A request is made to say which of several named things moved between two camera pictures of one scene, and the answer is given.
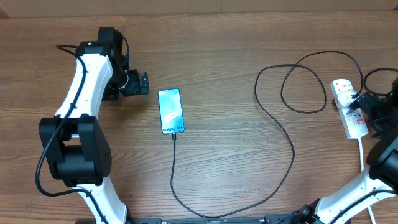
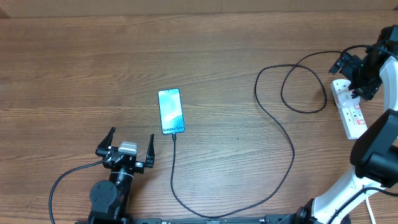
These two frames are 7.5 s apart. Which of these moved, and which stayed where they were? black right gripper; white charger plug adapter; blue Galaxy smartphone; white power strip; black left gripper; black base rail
Moved: black right gripper; black left gripper
Stayed: white charger plug adapter; white power strip; blue Galaxy smartphone; black base rail
